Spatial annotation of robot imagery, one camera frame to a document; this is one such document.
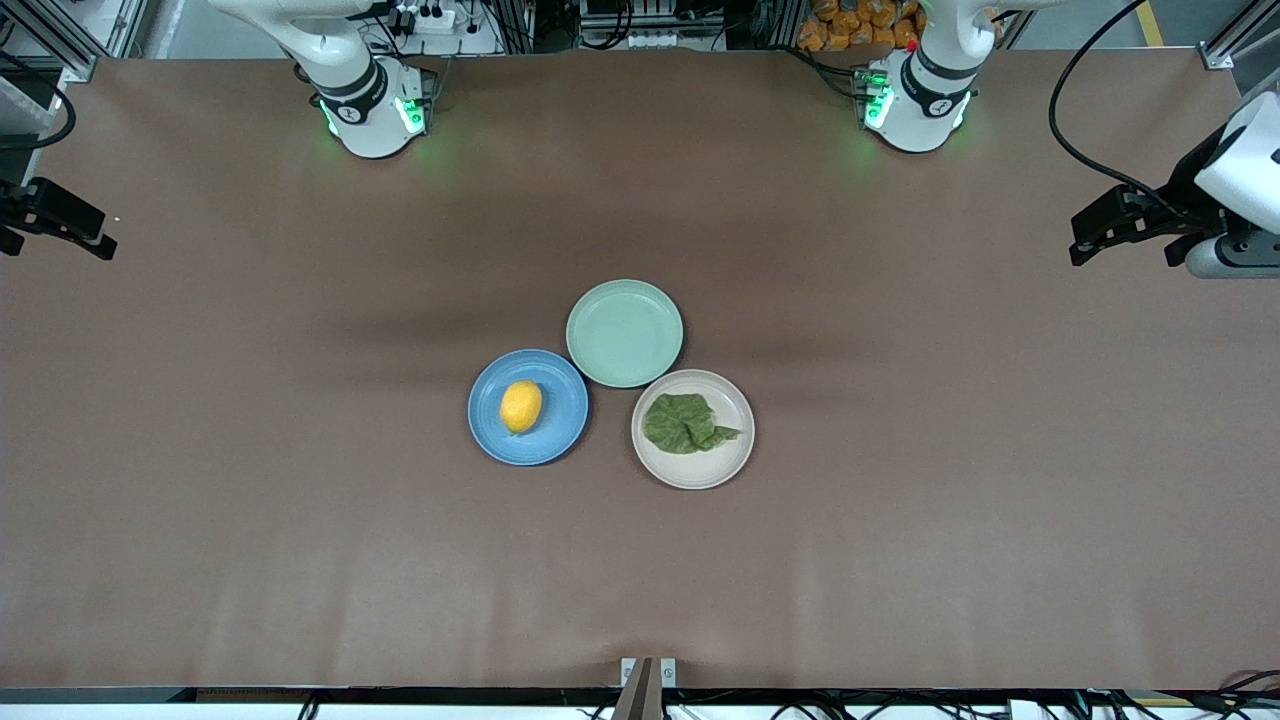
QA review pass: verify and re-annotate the yellow lemon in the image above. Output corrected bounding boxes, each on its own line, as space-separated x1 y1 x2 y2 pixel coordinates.
500 380 544 435

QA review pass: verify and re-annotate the green lettuce leaf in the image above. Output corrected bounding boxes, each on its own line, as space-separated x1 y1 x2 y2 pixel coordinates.
643 393 743 456

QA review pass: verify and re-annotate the bag of oranges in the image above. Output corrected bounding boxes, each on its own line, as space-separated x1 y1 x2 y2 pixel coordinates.
796 0 923 53

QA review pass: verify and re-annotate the brown table cover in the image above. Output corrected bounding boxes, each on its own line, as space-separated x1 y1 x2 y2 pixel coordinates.
0 48 1280 691

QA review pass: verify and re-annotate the white power strip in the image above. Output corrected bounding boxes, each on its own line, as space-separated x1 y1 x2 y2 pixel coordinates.
385 0 459 33

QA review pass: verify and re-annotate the beige plate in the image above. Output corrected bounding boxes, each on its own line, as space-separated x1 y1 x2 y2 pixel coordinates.
631 369 756 491

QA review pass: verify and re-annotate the green plate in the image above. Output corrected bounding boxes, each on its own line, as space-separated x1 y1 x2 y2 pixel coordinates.
565 279 685 389

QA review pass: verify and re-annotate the blue plate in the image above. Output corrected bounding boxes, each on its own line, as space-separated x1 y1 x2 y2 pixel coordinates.
467 348 591 467

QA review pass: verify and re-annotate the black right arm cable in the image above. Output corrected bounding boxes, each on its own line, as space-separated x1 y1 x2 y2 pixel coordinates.
0 48 78 153

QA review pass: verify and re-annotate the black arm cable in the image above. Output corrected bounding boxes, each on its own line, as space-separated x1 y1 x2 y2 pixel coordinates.
1047 0 1196 219
0 48 78 153

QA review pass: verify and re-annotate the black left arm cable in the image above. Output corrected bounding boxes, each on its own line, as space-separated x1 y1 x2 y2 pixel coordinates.
1047 0 1196 219

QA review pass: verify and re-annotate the metal table edge bracket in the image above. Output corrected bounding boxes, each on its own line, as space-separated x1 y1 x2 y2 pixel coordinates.
620 657 678 720

